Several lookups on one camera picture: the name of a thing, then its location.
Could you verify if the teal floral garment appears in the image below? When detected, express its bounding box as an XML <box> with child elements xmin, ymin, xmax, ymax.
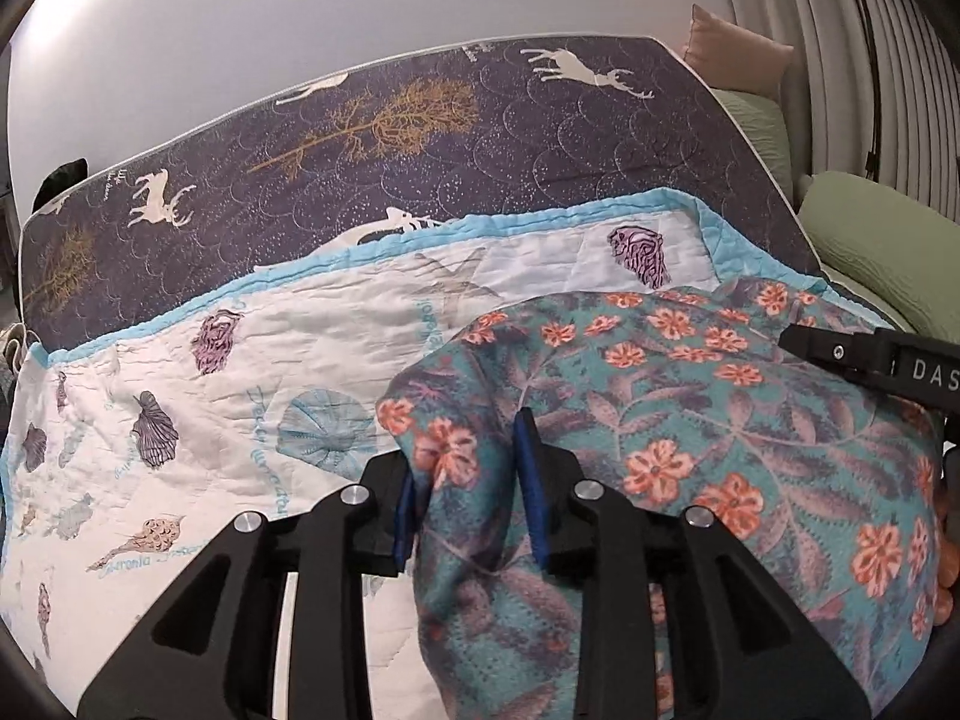
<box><xmin>376</xmin><ymin>278</ymin><xmax>940</xmax><ymax>718</ymax></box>

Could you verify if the pile of dark clothes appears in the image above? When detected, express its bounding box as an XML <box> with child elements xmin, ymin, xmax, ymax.
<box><xmin>0</xmin><ymin>322</ymin><xmax>26</xmax><ymax>421</ymax></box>

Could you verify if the person's right hand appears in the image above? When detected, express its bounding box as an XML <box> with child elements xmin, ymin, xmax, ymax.
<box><xmin>934</xmin><ymin>481</ymin><xmax>958</xmax><ymax>628</ymax></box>

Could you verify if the green pillow near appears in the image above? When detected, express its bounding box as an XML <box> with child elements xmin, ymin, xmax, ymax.
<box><xmin>799</xmin><ymin>171</ymin><xmax>958</xmax><ymax>343</ymax></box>

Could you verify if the green pillow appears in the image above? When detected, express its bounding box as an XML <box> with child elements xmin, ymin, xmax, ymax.
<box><xmin>715</xmin><ymin>89</ymin><xmax>794</xmax><ymax>200</ymax></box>
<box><xmin>799</xmin><ymin>171</ymin><xmax>958</xmax><ymax>343</ymax></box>

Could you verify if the white seashell quilt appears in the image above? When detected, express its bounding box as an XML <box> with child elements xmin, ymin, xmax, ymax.
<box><xmin>0</xmin><ymin>185</ymin><xmax>895</xmax><ymax>720</ymax></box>

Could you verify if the grey curtain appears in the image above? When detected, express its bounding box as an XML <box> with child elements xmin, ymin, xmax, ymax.
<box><xmin>729</xmin><ymin>0</ymin><xmax>958</xmax><ymax>220</ymax></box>

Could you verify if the green pillow far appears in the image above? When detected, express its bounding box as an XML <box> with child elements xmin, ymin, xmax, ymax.
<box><xmin>715</xmin><ymin>89</ymin><xmax>794</xmax><ymax>200</ymax></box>

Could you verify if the tan pillow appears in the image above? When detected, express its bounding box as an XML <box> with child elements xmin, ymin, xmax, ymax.
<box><xmin>682</xmin><ymin>4</ymin><xmax>794</xmax><ymax>101</ymax></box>

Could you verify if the black floor lamp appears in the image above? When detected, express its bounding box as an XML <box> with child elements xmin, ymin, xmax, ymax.
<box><xmin>857</xmin><ymin>0</ymin><xmax>882</xmax><ymax>182</ymax></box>

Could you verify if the purple deer-print mattress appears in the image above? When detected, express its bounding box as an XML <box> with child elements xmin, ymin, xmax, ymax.
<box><xmin>20</xmin><ymin>36</ymin><xmax>820</xmax><ymax>349</ymax></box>

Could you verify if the black chair behind mattress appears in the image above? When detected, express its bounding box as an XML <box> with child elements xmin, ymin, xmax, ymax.
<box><xmin>32</xmin><ymin>158</ymin><xmax>89</xmax><ymax>215</ymax></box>

